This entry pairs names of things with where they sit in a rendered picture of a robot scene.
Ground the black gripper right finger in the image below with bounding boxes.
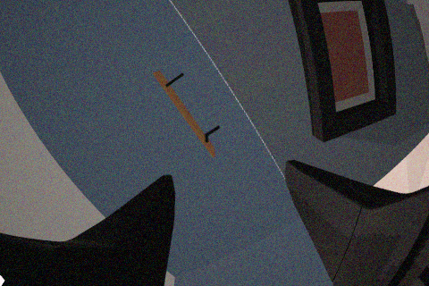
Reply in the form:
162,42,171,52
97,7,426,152
285,160,429,286

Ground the black picture frame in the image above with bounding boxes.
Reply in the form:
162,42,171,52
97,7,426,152
289,0,397,143

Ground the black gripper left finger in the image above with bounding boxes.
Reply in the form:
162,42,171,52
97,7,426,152
0,175,175,286

